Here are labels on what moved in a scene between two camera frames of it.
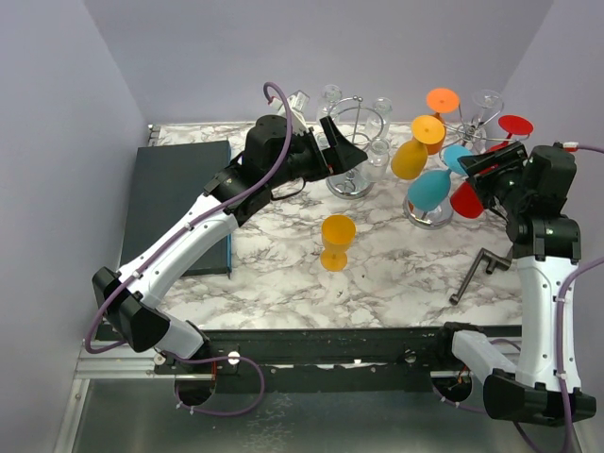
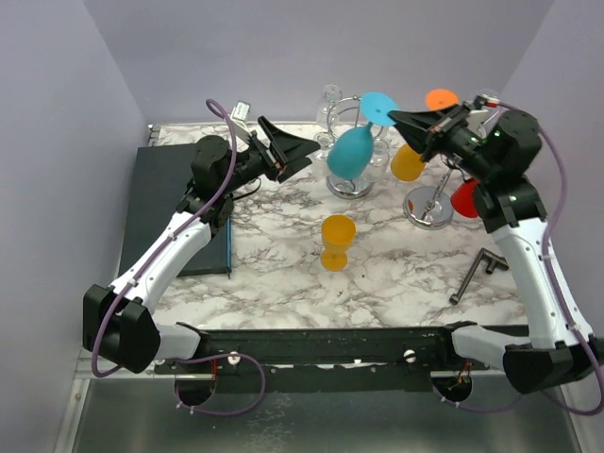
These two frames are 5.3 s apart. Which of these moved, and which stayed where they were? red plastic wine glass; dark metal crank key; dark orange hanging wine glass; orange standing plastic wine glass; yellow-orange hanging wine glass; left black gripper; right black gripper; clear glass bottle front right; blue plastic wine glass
Moved: left black gripper; blue plastic wine glass; right black gripper
Stayed: dark orange hanging wine glass; clear glass bottle front right; yellow-orange hanging wine glass; red plastic wine glass; dark metal crank key; orange standing plastic wine glass
